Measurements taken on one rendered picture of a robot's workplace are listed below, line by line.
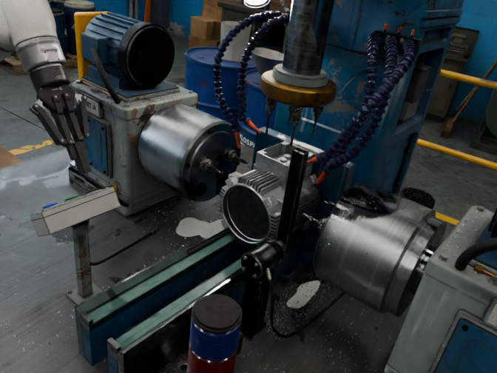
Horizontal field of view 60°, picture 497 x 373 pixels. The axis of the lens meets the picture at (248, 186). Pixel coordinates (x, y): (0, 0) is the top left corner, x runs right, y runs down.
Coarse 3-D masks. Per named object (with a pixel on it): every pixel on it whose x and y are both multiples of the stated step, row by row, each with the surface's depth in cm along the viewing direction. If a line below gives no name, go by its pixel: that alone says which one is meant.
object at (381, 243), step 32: (352, 192) 93; (384, 192) 94; (320, 224) 98; (352, 224) 89; (384, 224) 87; (416, 224) 85; (320, 256) 93; (352, 256) 88; (384, 256) 85; (416, 256) 83; (352, 288) 91; (384, 288) 85; (416, 288) 88
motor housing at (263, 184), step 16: (240, 176) 106; (256, 176) 106; (272, 176) 107; (224, 192) 110; (240, 192) 116; (256, 192) 103; (272, 192) 105; (304, 192) 111; (224, 208) 113; (240, 208) 117; (256, 208) 121; (272, 208) 103; (304, 208) 112; (240, 224) 115; (256, 224) 117; (272, 224) 103; (240, 240) 113; (256, 240) 110
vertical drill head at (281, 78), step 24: (312, 0) 90; (288, 24) 96; (312, 24) 92; (288, 48) 96; (312, 48) 94; (288, 72) 98; (312, 72) 97; (288, 96) 95; (312, 96) 95; (288, 120) 113
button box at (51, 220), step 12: (96, 192) 96; (108, 192) 98; (60, 204) 90; (72, 204) 92; (84, 204) 93; (96, 204) 95; (108, 204) 97; (36, 216) 89; (48, 216) 88; (60, 216) 89; (72, 216) 91; (84, 216) 93; (36, 228) 91; (48, 228) 88; (60, 228) 89
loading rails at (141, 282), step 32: (192, 256) 106; (224, 256) 114; (288, 256) 121; (128, 288) 94; (160, 288) 98; (192, 288) 108; (224, 288) 97; (96, 320) 86; (128, 320) 93; (160, 320) 87; (96, 352) 89; (128, 352) 79; (160, 352) 87
